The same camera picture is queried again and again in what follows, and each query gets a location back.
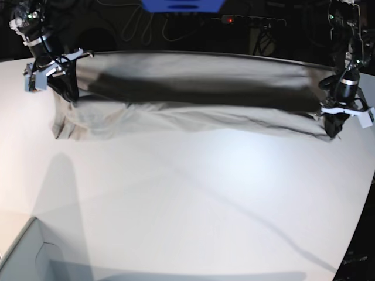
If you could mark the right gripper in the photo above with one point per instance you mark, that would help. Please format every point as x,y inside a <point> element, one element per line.
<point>65,85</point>

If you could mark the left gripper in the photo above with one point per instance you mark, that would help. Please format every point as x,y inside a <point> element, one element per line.
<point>336,115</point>

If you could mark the beige t-shirt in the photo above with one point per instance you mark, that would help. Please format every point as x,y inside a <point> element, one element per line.
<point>123,93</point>

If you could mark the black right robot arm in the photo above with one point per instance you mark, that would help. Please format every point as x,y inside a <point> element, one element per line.
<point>31,21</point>

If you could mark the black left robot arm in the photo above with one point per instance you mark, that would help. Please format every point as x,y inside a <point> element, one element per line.
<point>353,48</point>

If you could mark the blue plastic crate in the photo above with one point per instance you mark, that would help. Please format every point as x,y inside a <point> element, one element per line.
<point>172,6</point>

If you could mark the white power strip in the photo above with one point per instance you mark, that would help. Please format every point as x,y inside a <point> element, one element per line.
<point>253,21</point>

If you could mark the grey cardboard box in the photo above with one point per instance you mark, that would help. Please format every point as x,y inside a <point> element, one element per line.
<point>40,253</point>

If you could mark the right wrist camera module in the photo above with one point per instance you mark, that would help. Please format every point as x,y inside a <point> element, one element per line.
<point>35,82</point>

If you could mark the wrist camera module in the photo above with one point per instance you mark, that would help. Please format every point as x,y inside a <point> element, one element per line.
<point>35,82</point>
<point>366,118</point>

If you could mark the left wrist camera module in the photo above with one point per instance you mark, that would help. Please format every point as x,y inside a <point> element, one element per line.
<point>366,118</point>

